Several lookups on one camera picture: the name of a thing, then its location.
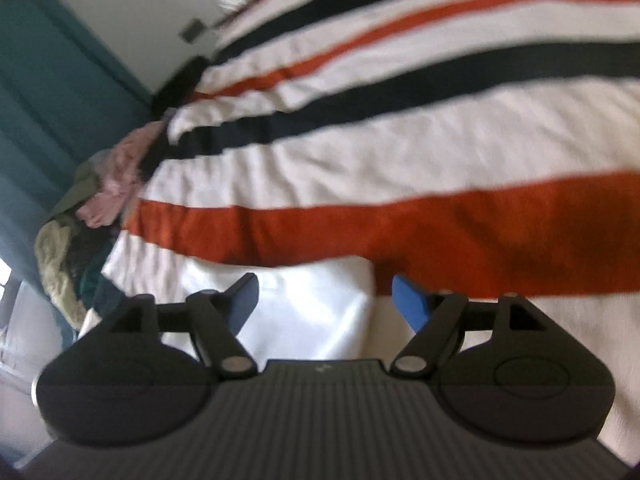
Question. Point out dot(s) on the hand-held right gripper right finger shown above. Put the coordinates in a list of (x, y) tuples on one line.
[(410, 305)]

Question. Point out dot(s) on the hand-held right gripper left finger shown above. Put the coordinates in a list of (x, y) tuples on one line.
[(245, 305)]

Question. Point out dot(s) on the white pants with striped trim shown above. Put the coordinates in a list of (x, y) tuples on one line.
[(310, 310)]

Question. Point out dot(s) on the dark clothes heap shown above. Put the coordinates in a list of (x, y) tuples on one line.
[(92, 270)]

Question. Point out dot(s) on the pink garment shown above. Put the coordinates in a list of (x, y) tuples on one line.
[(115, 190)]

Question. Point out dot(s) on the striped orange black cream blanket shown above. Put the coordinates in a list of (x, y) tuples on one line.
[(400, 125)]

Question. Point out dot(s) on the window with dark frame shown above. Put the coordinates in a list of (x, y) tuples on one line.
[(4, 272)]

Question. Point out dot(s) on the grey wall socket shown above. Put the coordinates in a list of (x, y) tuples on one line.
[(192, 30)]

